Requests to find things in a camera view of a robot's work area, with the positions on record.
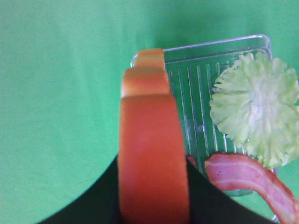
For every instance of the bread slice from container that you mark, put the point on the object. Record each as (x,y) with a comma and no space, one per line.
(152,172)

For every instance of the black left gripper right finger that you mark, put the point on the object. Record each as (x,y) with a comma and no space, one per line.
(209,205)

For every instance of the long bacon strip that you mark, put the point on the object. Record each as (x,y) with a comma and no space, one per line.
(237,171)

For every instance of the short bacon strip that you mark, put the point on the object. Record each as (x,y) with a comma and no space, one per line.
(192,161)

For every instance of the green tablecloth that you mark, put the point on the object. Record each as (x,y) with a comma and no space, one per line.
(61,63)

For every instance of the clear left plastic container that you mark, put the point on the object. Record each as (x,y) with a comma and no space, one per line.
(192,72)

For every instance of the green lettuce leaf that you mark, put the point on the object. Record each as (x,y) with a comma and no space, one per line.
(255,104)

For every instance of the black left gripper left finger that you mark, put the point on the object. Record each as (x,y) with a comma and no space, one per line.
(97,205)

